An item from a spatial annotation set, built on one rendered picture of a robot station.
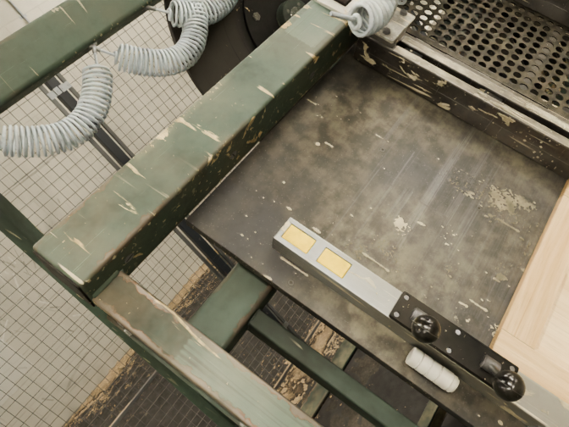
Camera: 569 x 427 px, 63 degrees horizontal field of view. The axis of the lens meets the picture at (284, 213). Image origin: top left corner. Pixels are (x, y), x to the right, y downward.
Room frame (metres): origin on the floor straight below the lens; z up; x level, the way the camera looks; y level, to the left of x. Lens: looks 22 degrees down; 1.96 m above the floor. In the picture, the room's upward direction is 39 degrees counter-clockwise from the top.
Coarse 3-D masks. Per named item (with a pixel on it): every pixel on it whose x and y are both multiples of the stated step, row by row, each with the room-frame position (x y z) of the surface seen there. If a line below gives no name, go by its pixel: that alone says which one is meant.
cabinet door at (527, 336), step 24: (552, 216) 0.69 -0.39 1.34; (552, 240) 0.66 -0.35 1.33; (528, 264) 0.64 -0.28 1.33; (552, 264) 0.62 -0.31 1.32; (528, 288) 0.60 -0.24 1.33; (552, 288) 0.60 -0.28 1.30; (528, 312) 0.58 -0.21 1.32; (552, 312) 0.57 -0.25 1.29; (504, 336) 0.55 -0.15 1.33; (528, 336) 0.55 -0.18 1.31; (552, 336) 0.54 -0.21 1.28; (528, 360) 0.52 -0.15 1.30; (552, 360) 0.52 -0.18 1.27; (552, 384) 0.49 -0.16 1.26
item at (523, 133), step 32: (320, 0) 1.00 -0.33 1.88; (352, 0) 1.00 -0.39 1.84; (384, 32) 0.92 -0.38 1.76; (384, 64) 0.97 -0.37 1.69; (416, 64) 0.91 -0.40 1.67; (448, 64) 0.90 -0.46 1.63; (448, 96) 0.89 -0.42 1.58; (480, 96) 0.84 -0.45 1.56; (512, 96) 0.83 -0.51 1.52; (480, 128) 0.86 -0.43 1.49; (512, 128) 0.80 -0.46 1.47; (544, 128) 0.77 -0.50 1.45; (544, 160) 0.78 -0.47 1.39
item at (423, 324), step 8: (416, 312) 0.57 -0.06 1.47; (416, 320) 0.49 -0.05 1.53; (424, 320) 0.48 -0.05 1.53; (432, 320) 0.47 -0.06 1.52; (416, 328) 0.48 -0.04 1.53; (424, 328) 0.47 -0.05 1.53; (432, 328) 0.47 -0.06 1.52; (440, 328) 0.47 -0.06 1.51; (416, 336) 0.48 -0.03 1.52; (424, 336) 0.47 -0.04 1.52; (432, 336) 0.46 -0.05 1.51
